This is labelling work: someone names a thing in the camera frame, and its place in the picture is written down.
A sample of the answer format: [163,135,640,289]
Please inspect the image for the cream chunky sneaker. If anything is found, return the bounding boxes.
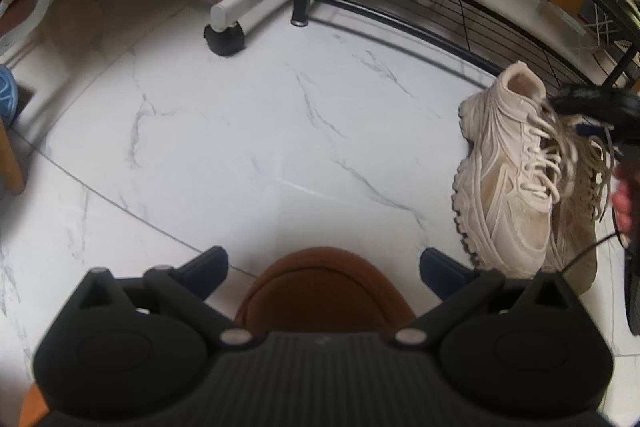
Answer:
[452,62,577,279]
[542,117,612,296]

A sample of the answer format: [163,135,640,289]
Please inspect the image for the right hand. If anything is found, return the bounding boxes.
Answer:
[611,159,639,241]

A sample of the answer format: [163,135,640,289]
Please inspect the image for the black metal shoe rack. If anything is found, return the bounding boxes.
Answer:
[290,0,640,96]

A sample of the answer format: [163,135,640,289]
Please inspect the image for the grey rolling stand leg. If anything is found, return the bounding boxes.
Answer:
[204,0,291,57]

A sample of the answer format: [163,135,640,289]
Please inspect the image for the blue round object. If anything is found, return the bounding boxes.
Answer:
[0,65,18,128]

